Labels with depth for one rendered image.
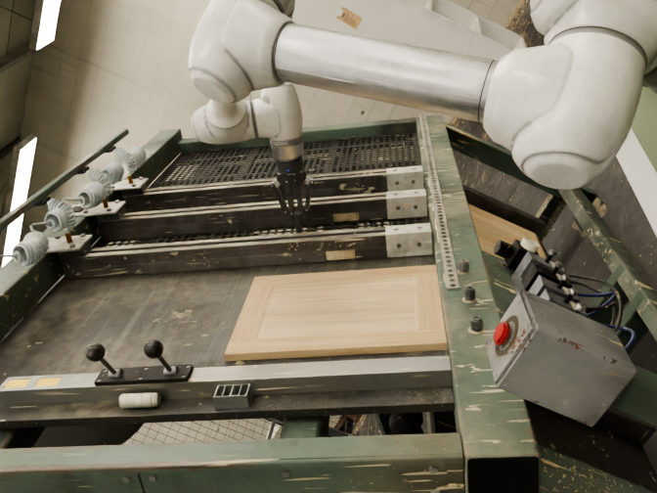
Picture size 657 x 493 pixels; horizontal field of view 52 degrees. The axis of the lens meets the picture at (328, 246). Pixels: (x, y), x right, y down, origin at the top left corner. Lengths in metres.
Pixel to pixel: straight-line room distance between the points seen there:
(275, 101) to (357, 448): 0.97
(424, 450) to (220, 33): 0.78
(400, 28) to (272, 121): 3.63
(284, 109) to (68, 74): 6.23
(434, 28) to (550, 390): 4.46
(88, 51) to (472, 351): 6.73
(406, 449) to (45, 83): 7.28
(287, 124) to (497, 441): 1.01
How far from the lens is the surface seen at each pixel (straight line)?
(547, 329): 1.03
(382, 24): 5.37
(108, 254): 2.05
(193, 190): 2.45
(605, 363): 1.07
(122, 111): 7.82
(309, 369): 1.38
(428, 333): 1.50
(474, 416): 1.22
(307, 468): 1.17
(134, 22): 7.42
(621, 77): 1.09
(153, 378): 1.45
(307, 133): 3.10
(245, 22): 1.23
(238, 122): 1.78
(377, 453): 1.16
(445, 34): 5.37
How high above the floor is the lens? 1.34
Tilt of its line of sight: 6 degrees down
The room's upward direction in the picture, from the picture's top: 67 degrees counter-clockwise
